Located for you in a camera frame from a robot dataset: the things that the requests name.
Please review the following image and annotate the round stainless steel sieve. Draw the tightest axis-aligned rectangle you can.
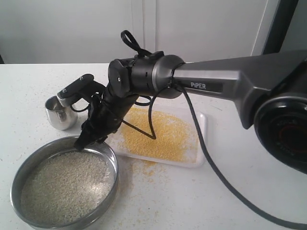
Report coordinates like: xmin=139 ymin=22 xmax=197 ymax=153
xmin=10 ymin=136 xmax=118 ymax=230

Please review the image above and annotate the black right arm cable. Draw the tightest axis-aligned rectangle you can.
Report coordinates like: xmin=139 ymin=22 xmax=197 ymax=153
xmin=121 ymin=30 xmax=307 ymax=230

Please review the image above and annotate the sifted yellow millet on tray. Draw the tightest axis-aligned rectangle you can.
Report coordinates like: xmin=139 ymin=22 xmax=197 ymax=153
xmin=117 ymin=106 xmax=200 ymax=163

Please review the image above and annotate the spilled yellow millet pile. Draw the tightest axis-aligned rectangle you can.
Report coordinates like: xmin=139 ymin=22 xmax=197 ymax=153
xmin=131 ymin=160 xmax=165 ymax=177

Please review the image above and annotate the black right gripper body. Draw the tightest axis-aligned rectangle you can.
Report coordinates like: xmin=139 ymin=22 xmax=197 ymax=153
xmin=82 ymin=85 xmax=139 ymax=139

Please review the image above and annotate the white plastic tray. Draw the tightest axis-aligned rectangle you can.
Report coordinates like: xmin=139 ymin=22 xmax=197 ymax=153
xmin=105 ymin=105 xmax=208 ymax=168

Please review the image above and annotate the stainless steel cup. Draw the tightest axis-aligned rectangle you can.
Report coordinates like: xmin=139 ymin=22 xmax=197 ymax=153
xmin=45 ymin=96 xmax=78 ymax=130

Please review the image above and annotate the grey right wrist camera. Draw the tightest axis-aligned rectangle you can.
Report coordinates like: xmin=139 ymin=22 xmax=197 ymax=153
xmin=57 ymin=74 xmax=106 ymax=107

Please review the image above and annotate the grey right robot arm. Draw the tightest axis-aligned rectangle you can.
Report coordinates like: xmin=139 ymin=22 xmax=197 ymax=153
xmin=75 ymin=50 xmax=307 ymax=173

